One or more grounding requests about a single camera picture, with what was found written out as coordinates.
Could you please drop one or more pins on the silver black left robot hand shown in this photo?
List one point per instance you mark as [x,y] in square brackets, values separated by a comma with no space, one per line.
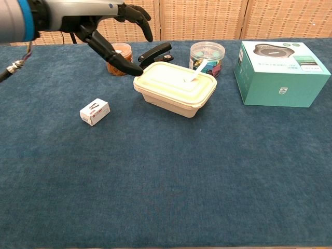
[77,13]

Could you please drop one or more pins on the cream lidded food container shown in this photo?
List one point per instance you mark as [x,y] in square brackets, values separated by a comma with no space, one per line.
[173,88]

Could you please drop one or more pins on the pink paper strip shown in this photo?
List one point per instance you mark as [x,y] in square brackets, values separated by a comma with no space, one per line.
[198,70]

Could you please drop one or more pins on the small white staples box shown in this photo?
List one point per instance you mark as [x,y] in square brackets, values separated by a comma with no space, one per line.
[94,112]

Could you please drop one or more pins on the teal cardboard product box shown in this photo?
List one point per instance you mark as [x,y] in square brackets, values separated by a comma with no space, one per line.
[280,83]

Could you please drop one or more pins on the black stand pole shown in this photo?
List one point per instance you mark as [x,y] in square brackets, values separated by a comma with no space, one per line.
[74,39]

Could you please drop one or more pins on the clear jar of rubber bands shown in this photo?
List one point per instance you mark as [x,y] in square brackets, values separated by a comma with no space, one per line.
[125,50]

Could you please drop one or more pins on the black stapler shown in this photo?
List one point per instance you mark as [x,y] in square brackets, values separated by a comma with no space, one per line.
[155,53]

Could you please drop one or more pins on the woven bamboo folding screen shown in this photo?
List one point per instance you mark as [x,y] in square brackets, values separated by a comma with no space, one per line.
[202,18]

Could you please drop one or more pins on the clear jar of binder clips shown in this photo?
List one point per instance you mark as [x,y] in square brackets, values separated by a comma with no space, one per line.
[212,55]

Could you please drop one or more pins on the blue velvet tablecloth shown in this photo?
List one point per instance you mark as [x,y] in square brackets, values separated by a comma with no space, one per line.
[155,181]

